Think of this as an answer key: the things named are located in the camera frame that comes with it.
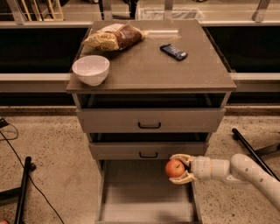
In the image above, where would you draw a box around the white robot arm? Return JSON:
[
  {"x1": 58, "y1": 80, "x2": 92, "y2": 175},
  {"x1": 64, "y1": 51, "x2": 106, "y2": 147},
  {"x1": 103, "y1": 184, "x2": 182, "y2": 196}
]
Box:
[{"x1": 169, "y1": 154, "x2": 280, "y2": 211}]

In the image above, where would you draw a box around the black top drawer handle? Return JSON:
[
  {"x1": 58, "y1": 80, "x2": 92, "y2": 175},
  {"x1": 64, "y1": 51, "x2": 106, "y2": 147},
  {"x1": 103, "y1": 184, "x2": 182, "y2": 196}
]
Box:
[{"x1": 137, "y1": 122, "x2": 161, "y2": 130}]

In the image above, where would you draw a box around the black stand leg left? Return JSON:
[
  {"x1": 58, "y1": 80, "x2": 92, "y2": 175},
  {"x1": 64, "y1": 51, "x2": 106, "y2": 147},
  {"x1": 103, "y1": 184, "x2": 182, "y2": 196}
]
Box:
[{"x1": 0, "y1": 157, "x2": 36, "y2": 224}]

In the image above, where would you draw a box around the grey drawer cabinet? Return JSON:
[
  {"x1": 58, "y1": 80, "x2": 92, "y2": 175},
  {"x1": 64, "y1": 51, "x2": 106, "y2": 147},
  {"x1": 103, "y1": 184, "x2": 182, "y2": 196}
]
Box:
[{"x1": 66, "y1": 19, "x2": 237, "y2": 224}]

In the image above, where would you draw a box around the bottom grey drawer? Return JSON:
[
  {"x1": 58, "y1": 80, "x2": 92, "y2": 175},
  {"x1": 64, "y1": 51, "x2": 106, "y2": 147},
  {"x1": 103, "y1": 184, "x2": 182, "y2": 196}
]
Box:
[{"x1": 94, "y1": 159, "x2": 203, "y2": 224}]

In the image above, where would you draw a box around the wooden frame in background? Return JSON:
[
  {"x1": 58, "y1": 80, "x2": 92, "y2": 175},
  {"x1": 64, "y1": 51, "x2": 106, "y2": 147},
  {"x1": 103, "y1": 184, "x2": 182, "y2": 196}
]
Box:
[{"x1": 17, "y1": 0, "x2": 64, "y2": 21}]

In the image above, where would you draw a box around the black floor cable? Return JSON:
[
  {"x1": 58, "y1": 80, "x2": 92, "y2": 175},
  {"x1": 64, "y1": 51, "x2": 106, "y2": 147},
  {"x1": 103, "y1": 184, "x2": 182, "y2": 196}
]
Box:
[{"x1": 0, "y1": 117, "x2": 65, "y2": 224}]

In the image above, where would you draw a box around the grey drawer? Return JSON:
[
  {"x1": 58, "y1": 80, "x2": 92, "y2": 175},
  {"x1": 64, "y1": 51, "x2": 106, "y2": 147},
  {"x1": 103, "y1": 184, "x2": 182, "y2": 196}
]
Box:
[
  {"x1": 94, "y1": 159, "x2": 203, "y2": 224},
  {"x1": 77, "y1": 108, "x2": 225, "y2": 133},
  {"x1": 89, "y1": 142, "x2": 208, "y2": 160}
]

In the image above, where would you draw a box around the black middle drawer handle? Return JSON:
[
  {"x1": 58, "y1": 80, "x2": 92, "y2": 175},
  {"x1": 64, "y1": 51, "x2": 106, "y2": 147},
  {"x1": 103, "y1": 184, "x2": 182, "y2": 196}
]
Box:
[{"x1": 138, "y1": 152, "x2": 158, "y2": 159}]

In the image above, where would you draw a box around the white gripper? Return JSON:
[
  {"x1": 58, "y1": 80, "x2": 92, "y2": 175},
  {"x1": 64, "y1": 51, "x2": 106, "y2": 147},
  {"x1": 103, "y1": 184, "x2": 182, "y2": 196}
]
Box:
[{"x1": 169, "y1": 154, "x2": 231, "y2": 185}]

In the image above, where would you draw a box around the dark blue snack bar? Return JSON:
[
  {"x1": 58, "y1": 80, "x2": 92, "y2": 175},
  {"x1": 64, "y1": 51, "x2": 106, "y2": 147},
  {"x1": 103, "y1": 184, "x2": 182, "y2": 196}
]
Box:
[{"x1": 159, "y1": 44, "x2": 188, "y2": 61}]

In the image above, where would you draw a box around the white bowl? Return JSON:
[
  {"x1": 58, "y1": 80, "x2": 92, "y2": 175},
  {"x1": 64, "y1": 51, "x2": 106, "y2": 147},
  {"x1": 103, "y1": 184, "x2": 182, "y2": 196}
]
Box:
[{"x1": 72, "y1": 55, "x2": 110, "y2": 86}]

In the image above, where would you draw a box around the black drawer handle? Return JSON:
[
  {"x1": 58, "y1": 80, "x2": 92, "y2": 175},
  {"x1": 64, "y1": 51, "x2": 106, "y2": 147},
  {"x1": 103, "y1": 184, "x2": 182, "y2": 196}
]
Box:
[
  {"x1": 138, "y1": 152, "x2": 158, "y2": 159},
  {"x1": 137, "y1": 122, "x2": 161, "y2": 130}
]

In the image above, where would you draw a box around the top grey drawer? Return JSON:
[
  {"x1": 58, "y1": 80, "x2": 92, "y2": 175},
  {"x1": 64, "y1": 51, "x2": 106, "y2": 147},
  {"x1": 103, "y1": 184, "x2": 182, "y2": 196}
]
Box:
[{"x1": 77, "y1": 108, "x2": 225, "y2": 133}]

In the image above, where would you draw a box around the middle grey drawer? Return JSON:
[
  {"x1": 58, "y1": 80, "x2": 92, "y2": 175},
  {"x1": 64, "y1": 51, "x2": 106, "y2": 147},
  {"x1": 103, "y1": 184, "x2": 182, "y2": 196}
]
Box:
[{"x1": 89, "y1": 142, "x2": 208, "y2": 160}]

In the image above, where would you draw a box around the black stand leg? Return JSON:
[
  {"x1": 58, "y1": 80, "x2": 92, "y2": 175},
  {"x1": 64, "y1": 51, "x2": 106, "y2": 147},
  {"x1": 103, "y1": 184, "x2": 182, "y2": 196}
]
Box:
[
  {"x1": 232, "y1": 128, "x2": 280, "y2": 179},
  {"x1": 0, "y1": 157, "x2": 36, "y2": 224}
]

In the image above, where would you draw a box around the red apple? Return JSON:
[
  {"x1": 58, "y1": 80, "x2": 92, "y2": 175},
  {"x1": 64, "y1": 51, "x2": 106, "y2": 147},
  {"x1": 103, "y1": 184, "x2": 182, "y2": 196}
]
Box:
[{"x1": 165, "y1": 159, "x2": 186, "y2": 178}]

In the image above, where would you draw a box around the brown yellow snack bag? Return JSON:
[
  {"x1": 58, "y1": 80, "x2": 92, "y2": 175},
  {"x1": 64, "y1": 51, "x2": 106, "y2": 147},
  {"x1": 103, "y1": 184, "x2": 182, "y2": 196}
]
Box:
[{"x1": 83, "y1": 24, "x2": 148, "y2": 52}]

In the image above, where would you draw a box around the black stand leg right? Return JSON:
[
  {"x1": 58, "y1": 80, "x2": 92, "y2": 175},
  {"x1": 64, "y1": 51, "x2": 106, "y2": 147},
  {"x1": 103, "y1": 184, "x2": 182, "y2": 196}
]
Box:
[{"x1": 232, "y1": 128, "x2": 280, "y2": 179}]

